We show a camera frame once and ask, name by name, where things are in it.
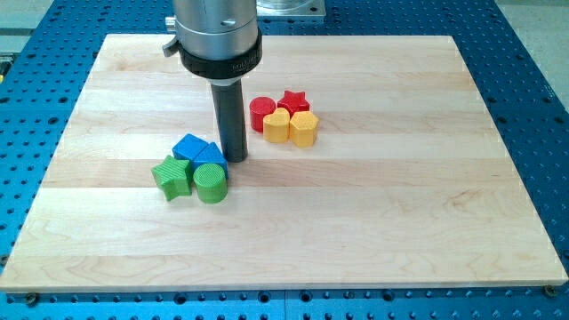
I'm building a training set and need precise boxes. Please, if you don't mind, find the green cylinder block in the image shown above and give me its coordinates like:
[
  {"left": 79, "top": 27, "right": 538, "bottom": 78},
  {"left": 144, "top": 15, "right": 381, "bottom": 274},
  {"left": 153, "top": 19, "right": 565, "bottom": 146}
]
[{"left": 193, "top": 164, "right": 228, "bottom": 204}]

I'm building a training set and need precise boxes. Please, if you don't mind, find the green star block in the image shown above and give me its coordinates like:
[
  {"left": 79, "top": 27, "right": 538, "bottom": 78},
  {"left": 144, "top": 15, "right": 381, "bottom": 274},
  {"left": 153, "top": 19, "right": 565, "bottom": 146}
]
[{"left": 151, "top": 156, "right": 192, "bottom": 201}]

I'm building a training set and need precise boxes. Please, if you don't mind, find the blue triangle block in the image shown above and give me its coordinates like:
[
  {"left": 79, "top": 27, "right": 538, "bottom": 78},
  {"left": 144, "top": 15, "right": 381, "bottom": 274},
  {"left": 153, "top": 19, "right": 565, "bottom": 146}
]
[{"left": 192, "top": 142, "right": 229, "bottom": 179}]

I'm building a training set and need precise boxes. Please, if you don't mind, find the red cylinder block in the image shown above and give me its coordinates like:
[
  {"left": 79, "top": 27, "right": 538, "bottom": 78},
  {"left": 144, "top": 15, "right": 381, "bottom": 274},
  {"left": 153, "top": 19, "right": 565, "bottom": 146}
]
[{"left": 249, "top": 96, "right": 276, "bottom": 132}]

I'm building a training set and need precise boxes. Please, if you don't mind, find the red star block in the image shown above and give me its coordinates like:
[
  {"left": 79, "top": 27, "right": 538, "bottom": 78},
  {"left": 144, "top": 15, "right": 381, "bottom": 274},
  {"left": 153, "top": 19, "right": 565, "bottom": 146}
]
[{"left": 276, "top": 90, "right": 310, "bottom": 116}]

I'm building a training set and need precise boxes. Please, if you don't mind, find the blue perforated metal table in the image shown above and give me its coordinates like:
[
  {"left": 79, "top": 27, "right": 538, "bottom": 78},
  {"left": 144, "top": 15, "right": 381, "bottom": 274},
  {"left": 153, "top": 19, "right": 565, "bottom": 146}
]
[{"left": 1, "top": 0, "right": 568, "bottom": 319}]

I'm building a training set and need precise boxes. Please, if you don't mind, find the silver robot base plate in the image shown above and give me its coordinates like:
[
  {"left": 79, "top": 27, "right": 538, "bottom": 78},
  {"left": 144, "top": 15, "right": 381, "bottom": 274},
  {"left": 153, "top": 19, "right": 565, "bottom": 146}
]
[{"left": 256, "top": 0, "right": 326, "bottom": 18}]

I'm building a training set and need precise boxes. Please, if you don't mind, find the yellow heart block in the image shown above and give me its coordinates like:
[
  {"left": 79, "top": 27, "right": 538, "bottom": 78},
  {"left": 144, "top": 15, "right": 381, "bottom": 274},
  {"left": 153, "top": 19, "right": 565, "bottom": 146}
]
[{"left": 263, "top": 108, "right": 290, "bottom": 143}]

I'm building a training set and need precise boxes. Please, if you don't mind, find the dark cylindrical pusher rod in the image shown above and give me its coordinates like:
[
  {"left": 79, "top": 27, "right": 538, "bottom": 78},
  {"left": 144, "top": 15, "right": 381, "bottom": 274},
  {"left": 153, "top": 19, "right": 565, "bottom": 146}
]
[{"left": 211, "top": 79, "right": 248, "bottom": 163}]

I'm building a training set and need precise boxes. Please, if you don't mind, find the blue cube block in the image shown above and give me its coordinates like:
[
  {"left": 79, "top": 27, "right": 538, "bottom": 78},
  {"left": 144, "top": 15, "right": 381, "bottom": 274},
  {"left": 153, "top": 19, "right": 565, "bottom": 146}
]
[{"left": 172, "top": 133, "right": 208, "bottom": 161}]

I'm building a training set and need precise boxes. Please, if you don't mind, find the light wooden board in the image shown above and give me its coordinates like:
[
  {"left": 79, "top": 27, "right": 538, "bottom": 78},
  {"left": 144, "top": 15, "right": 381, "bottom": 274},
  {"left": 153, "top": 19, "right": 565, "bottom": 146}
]
[{"left": 1, "top": 35, "right": 567, "bottom": 292}]

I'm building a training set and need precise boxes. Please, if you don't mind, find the yellow pentagon block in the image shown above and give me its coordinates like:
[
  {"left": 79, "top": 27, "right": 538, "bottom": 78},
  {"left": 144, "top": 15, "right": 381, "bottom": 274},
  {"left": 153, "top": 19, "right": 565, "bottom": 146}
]
[{"left": 289, "top": 111, "right": 319, "bottom": 148}]

